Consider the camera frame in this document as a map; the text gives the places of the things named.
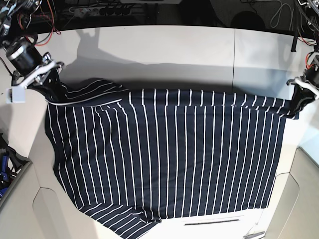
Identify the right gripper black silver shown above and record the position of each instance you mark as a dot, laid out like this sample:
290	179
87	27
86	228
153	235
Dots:
34	69

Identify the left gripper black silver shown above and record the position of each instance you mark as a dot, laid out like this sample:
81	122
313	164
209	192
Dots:
306	86

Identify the navy white striped T-shirt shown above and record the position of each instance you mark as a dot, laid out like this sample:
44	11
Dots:
131	158

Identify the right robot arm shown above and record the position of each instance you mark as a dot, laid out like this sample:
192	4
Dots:
15	17

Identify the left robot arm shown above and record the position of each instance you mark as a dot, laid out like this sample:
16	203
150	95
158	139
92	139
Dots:
308	10

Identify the white power strip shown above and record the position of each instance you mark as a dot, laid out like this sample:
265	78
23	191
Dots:
95	11

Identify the metal clip at table edge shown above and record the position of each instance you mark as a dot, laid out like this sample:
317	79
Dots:
255	233

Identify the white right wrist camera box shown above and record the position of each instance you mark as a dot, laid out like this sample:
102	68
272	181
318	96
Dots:
14	95

